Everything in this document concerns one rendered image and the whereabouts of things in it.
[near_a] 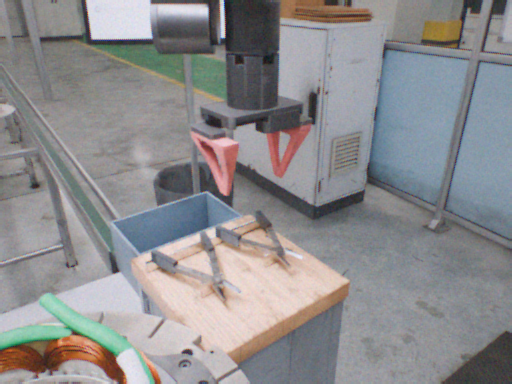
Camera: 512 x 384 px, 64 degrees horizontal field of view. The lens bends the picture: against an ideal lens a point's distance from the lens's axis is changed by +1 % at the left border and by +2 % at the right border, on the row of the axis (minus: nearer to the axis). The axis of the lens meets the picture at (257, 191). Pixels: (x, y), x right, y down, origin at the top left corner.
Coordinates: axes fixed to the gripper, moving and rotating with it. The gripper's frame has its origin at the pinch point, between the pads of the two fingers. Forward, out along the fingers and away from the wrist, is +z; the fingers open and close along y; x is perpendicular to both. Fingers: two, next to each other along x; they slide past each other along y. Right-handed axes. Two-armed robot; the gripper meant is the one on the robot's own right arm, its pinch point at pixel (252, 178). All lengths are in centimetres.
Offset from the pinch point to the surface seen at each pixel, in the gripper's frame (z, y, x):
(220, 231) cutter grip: 7.6, 3.3, -2.7
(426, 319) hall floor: 116, -123, -30
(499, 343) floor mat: 115, -133, -2
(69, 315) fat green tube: 1.3, 24.0, 8.9
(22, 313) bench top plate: 39, 25, -44
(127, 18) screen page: -14, -19, -79
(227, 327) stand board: 10.4, 10.5, 9.4
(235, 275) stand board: 10.3, 5.0, 3.0
